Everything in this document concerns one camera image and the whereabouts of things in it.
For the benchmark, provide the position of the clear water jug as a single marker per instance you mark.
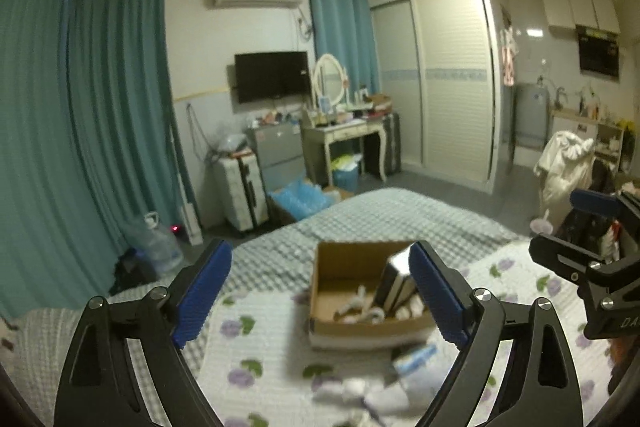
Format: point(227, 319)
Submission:
point(157, 243)

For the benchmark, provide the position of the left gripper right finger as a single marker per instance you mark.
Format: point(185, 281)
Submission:
point(539, 386)

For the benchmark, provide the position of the black range hood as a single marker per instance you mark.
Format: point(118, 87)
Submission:
point(598, 52)

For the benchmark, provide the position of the white clothes pile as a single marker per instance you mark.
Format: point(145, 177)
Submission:
point(565, 164)

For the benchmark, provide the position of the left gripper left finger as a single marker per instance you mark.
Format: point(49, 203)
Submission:
point(98, 384)

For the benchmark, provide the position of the white dressing table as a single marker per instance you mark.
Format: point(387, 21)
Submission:
point(314, 137)

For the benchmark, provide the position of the oval vanity mirror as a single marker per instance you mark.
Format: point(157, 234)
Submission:
point(329, 80)

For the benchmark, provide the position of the white wall cabinets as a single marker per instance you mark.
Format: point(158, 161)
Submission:
point(594, 14)

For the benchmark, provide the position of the blue bubble wrap bag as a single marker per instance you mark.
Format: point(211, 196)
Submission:
point(301, 199)

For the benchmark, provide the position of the white sliding wardrobe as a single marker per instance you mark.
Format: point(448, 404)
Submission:
point(439, 63)

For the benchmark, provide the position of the white suitcase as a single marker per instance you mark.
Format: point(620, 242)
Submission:
point(241, 192)

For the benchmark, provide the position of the white floral quilt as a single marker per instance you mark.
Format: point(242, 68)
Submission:
point(259, 368)

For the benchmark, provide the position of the black wall television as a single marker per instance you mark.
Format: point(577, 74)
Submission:
point(269, 75)

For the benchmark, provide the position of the brown cardboard box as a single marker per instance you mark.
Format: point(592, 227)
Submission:
point(339, 269)

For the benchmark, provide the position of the white socks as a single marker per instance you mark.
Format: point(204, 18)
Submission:
point(360, 309)

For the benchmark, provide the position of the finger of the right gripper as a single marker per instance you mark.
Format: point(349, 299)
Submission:
point(595, 203)
point(575, 264)

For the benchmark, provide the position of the large teal curtain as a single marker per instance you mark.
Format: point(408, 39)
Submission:
point(89, 144)

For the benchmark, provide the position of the blue waste basket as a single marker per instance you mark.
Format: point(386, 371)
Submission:
point(346, 177)

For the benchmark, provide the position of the grey mini fridge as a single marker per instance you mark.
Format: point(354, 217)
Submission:
point(279, 151)

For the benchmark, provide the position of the hanging pink clothes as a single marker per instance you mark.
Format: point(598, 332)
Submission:
point(509, 52)

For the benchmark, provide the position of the narrow blue curtain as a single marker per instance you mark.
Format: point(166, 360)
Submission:
point(344, 29)

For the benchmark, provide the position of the grey washing machine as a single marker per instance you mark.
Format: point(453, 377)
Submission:
point(531, 118)

